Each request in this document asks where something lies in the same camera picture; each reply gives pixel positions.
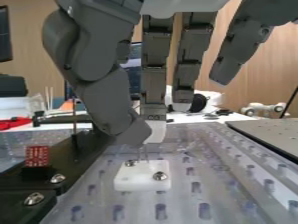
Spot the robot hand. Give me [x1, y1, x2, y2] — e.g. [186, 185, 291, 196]
[41, 0, 298, 146]

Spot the black screen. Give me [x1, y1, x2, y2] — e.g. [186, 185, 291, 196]
[0, 4, 13, 64]

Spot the red tray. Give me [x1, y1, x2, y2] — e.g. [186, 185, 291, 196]
[0, 117, 34, 132]

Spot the small red circuit board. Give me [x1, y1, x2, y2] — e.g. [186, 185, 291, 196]
[23, 145, 50, 168]

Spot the white flat block with screws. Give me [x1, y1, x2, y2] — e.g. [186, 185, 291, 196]
[111, 159, 172, 193]

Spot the clear box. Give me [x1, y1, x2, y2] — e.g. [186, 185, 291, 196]
[0, 121, 298, 224]

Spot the small white jointed device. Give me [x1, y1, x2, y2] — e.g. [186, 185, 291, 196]
[239, 101, 289, 118]

